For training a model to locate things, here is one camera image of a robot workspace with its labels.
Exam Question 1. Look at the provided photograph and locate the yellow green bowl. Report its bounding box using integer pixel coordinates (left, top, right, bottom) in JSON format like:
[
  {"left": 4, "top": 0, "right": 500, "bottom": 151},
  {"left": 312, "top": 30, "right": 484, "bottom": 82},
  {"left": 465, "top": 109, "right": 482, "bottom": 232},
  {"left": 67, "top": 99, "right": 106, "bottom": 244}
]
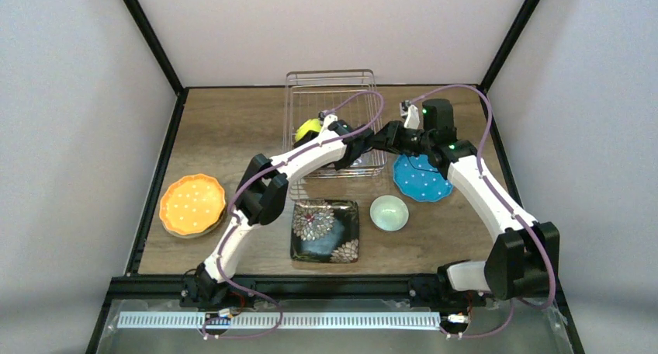
[{"left": 293, "top": 118, "right": 323, "bottom": 146}]

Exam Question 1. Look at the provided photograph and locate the metal wire dish rack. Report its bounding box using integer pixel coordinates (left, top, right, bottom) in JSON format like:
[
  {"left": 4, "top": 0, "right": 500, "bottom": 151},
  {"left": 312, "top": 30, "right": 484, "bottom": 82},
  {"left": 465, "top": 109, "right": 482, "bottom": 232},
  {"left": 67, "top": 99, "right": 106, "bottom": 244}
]
[{"left": 282, "top": 69, "right": 386, "bottom": 179}]

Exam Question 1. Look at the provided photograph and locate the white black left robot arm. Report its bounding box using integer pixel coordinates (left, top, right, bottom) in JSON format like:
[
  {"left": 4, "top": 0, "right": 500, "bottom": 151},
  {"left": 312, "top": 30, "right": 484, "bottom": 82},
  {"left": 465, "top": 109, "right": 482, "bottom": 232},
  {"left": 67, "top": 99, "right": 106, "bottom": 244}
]
[{"left": 186, "top": 115, "right": 375, "bottom": 306}]

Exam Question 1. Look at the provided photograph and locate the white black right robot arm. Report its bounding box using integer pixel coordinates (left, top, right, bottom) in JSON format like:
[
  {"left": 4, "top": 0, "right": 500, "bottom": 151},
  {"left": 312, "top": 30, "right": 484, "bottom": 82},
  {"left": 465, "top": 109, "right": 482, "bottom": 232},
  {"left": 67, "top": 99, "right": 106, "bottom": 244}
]
[{"left": 368, "top": 99, "right": 559, "bottom": 307}]

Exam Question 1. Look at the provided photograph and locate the blue polka dot plate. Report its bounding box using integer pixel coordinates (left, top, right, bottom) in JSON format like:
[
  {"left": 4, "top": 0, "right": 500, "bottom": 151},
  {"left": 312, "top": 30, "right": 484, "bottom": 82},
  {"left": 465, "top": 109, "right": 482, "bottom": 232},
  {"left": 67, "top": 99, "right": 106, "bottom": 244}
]
[{"left": 393, "top": 154, "right": 453, "bottom": 203}]

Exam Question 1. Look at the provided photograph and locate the pale green glass bowl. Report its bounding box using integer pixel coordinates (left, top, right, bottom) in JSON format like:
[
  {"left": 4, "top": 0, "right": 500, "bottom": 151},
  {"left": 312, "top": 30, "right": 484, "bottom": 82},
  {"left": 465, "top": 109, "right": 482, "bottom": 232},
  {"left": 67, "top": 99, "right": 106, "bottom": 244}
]
[{"left": 369, "top": 195, "right": 410, "bottom": 232}]

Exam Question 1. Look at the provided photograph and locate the black floral square plate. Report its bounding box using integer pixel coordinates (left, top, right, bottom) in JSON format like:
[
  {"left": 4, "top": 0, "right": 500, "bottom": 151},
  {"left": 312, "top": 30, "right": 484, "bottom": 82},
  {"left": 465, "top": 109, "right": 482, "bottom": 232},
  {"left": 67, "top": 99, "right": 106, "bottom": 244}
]
[{"left": 289, "top": 199, "right": 360, "bottom": 264}]

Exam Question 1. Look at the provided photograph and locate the orange polka dot plate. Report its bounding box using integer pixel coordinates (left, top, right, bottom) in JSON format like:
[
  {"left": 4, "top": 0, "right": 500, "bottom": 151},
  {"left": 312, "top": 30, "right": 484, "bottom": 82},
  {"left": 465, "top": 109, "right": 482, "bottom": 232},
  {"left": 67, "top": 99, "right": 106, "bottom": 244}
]
[{"left": 158, "top": 173, "right": 227, "bottom": 238}]

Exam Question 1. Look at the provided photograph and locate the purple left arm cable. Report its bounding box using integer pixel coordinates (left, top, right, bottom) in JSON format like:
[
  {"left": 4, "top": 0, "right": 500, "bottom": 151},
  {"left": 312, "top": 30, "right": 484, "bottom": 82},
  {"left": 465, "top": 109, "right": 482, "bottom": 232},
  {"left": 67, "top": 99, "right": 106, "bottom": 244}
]
[{"left": 200, "top": 90, "right": 386, "bottom": 341}]

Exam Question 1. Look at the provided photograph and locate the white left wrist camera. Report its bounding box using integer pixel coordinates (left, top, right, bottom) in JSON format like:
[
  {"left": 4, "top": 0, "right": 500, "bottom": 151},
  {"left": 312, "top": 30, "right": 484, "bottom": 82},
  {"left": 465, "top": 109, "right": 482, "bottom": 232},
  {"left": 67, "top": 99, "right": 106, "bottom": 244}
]
[{"left": 319, "top": 110, "right": 338, "bottom": 134}]

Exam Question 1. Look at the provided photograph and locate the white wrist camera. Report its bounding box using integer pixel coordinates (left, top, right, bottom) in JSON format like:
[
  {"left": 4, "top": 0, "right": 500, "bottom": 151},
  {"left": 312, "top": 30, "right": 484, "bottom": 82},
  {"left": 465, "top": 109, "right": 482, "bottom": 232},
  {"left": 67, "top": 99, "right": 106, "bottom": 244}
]
[
  {"left": 400, "top": 100, "right": 420, "bottom": 130},
  {"left": 319, "top": 110, "right": 338, "bottom": 134}
]

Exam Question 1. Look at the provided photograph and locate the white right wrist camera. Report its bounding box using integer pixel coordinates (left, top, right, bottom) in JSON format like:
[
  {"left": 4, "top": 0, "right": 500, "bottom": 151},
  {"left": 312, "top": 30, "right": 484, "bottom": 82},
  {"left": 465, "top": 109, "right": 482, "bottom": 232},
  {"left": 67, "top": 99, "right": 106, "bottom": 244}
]
[{"left": 400, "top": 100, "right": 420, "bottom": 130}]

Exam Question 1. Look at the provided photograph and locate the black aluminium frame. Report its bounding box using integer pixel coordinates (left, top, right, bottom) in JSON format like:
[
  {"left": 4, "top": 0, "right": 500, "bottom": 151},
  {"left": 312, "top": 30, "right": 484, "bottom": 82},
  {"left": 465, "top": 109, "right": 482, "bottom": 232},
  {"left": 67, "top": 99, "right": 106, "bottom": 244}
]
[{"left": 85, "top": 0, "right": 587, "bottom": 354}]

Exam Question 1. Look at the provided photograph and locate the white slotted cable duct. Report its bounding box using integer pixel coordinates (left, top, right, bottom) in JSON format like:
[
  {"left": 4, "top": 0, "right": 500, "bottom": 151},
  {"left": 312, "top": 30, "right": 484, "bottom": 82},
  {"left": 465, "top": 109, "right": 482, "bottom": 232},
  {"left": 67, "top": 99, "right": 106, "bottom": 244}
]
[{"left": 115, "top": 311, "right": 441, "bottom": 330}]

